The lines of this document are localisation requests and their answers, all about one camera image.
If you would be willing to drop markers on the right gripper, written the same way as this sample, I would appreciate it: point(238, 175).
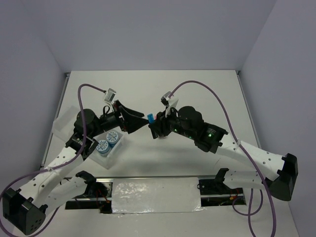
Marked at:
point(159, 126)

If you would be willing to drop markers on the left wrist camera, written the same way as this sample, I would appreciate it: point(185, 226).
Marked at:
point(109, 95)

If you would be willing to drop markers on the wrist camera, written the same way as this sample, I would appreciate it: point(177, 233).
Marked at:
point(109, 95)
point(170, 102)

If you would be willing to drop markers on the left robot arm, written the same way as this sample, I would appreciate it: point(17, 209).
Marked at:
point(27, 207)

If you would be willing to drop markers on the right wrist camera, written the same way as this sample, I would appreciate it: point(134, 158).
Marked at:
point(170, 102)

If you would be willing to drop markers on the metal table rail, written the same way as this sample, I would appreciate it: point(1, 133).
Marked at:
point(158, 176)

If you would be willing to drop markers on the silver foil tape patch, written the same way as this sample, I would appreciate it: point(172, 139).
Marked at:
point(155, 195)

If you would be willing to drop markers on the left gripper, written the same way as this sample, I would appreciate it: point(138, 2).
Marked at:
point(133, 121)

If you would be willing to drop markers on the clear plastic organizer tray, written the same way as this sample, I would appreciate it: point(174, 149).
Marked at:
point(69, 128)

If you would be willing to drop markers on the blue jar sideways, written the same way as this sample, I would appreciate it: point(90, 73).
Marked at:
point(103, 147)

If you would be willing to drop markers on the blue jar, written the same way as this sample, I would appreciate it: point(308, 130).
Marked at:
point(112, 138)

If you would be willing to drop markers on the blue cap highlighter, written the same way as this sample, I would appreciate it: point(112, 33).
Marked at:
point(151, 118)

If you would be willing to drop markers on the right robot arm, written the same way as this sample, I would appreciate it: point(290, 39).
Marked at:
point(277, 173)

